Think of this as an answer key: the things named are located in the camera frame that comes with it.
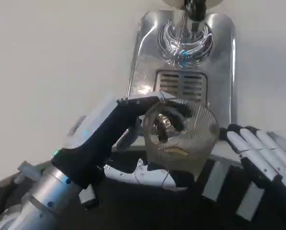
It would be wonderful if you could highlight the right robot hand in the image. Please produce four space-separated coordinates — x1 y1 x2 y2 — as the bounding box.
219 123 286 193

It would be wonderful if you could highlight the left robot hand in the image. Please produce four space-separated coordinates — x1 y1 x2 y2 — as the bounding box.
51 92 190 190

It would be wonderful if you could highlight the clear ribbed glass cup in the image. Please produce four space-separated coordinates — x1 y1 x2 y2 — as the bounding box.
142 100 221 180

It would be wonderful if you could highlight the steel drip tray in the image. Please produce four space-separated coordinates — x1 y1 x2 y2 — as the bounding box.
125 9 237 127

